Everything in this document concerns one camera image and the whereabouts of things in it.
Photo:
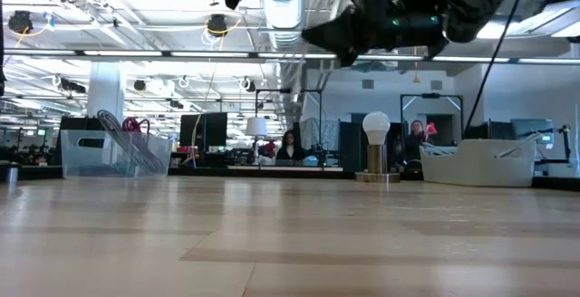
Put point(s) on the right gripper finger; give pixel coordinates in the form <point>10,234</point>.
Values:
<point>340,30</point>
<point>349,54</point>

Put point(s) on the silver metal post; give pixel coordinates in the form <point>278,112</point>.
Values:
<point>12,175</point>

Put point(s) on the black metal rig frame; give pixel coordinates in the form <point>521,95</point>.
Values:
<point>290,91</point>
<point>430,95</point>

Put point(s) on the clear plastic bin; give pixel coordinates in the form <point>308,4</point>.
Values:
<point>72,161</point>

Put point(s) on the grey monitor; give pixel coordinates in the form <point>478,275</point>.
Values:
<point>530,129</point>

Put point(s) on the bulb lamp with brass base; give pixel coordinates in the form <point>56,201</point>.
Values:
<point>376,127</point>

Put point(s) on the black computer monitors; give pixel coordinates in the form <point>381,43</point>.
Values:
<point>204,129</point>

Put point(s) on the white building column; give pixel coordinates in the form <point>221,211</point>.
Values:
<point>106,93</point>

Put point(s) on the long LED light bar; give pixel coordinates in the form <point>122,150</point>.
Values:
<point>208,54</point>

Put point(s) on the white shade desk lamp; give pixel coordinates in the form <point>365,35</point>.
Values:
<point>256,127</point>

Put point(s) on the person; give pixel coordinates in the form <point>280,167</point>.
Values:
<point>417,138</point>
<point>290,145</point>

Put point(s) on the white plastic bin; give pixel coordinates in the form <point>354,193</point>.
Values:
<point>480,165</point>

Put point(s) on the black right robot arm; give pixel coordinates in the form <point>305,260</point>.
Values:
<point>480,2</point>

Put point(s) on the silver ventilation duct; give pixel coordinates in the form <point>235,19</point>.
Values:
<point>285,21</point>

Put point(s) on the black storage box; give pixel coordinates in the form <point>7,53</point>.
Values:
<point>77,122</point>

